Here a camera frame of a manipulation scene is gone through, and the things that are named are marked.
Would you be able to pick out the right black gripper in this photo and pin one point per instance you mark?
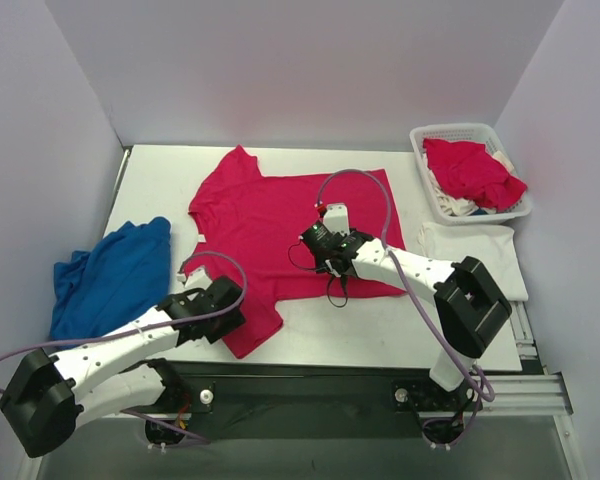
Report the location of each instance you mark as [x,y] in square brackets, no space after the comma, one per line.
[318,235]

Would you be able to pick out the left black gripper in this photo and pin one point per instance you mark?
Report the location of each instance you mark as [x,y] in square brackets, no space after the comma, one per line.
[206,292]

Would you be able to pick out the pink t shirt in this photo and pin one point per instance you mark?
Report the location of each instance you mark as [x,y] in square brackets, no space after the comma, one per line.
[466,170]
[251,225]

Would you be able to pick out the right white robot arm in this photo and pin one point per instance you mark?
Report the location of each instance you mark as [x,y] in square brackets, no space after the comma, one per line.
[460,302]

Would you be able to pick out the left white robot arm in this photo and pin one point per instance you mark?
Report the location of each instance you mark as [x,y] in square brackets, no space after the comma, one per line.
[51,395]

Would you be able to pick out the blue t shirt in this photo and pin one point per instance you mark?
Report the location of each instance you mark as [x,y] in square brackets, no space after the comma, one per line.
[100,290]

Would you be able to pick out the pink t shirt in basket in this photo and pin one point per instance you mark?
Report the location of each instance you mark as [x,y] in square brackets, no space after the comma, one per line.
[466,170]

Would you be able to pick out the white folded t shirt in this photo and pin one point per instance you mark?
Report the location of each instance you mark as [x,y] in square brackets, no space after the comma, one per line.
[493,245]

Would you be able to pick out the white plastic basket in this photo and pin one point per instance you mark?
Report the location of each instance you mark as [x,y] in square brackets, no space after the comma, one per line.
[472,132]

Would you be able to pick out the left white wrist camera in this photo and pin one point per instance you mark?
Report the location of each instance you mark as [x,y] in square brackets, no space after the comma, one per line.
[199,278]

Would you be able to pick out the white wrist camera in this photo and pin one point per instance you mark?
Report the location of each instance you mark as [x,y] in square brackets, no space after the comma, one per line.
[335,218]
[199,278]

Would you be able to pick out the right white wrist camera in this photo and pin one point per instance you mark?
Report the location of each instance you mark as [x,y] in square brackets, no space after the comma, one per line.
[335,218]

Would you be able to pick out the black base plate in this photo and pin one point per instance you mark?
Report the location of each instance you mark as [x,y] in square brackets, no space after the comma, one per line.
[241,401]

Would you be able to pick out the aluminium frame rail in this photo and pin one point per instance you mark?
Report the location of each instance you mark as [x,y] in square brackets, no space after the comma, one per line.
[533,392]

